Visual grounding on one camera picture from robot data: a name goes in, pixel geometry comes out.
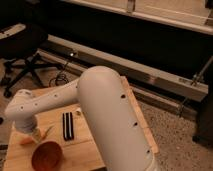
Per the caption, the orange carrot-like pepper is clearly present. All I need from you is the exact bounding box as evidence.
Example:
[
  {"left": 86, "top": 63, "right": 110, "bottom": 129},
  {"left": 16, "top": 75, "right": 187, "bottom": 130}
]
[{"left": 19, "top": 125, "right": 55, "bottom": 146}]

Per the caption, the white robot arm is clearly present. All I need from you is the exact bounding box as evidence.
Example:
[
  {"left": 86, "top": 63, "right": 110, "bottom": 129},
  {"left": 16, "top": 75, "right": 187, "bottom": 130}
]
[{"left": 5, "top": 66, "right": 160, "bottom": 171}]

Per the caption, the orange ceramic bowl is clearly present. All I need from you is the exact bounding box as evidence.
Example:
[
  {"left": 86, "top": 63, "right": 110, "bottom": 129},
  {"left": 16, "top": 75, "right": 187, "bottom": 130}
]
[{"left": 31, "top": 141, "right": 62, "bottom": 171}]

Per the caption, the wooden table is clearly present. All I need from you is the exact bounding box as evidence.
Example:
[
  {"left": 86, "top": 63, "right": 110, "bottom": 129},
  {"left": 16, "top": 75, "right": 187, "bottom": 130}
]
[{"left": 3, "top": 77, "right": 159, "bottom": 171}]

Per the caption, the black white striped block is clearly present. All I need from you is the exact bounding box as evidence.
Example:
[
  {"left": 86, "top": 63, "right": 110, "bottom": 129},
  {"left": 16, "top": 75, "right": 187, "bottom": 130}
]
[{"left": 62, "top": 112, "right": 74, "bottom": 141}]

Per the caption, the black office chair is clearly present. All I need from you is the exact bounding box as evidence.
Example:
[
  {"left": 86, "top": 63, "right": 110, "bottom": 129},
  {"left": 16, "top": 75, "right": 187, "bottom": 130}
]
[{"left": 0, "top": 23, "right": 62, "bottom": 98}]

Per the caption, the black cable on floor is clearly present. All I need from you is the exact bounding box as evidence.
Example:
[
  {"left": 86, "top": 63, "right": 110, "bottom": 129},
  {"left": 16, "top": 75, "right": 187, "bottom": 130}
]
[{"left": 48, "top": 51, "right": 84, "bottom": 88}]

